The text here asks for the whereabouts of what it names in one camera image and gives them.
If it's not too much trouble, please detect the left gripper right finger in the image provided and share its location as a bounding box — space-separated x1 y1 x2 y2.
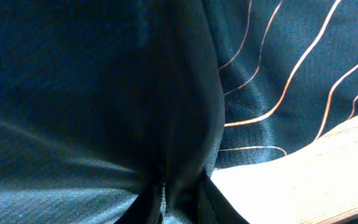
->
198 172 249 224

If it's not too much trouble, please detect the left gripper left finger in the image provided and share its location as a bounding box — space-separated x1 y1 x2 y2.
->
114 182 163 224

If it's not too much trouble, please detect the black printed cycling jersey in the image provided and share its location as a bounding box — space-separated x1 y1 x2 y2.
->
0 0 358 223

